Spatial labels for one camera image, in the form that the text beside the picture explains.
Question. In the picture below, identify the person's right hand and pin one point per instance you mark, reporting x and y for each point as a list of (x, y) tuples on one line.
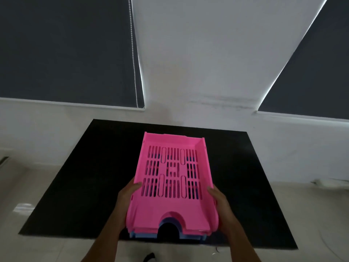
[(225, 215)]

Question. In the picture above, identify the person's left hand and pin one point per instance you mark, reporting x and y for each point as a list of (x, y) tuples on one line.
[(124, 204)]

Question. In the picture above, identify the person's left thumb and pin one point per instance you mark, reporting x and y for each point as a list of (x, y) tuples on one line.
[(135, 186)]

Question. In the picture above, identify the person's right thumb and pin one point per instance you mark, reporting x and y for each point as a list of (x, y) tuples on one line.
[(213, 193)]

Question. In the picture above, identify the pink plastic paper tray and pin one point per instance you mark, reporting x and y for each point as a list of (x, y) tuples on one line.
[(174, 207)]

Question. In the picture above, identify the person's right forearm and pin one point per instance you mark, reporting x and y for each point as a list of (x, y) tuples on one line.
[(241, 246)]

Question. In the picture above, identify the person's left forearm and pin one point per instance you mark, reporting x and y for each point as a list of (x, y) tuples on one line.
[(105, 240)]

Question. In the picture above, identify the black rectangular floor mat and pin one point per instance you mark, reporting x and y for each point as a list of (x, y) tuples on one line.
[(90, 171)]

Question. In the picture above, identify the blue plastic paper tray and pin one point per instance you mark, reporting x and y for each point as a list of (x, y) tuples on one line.
[(141, 235)]

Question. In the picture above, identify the dark roller blind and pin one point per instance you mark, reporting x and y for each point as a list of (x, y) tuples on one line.
[(313, 70), (65, 49)]

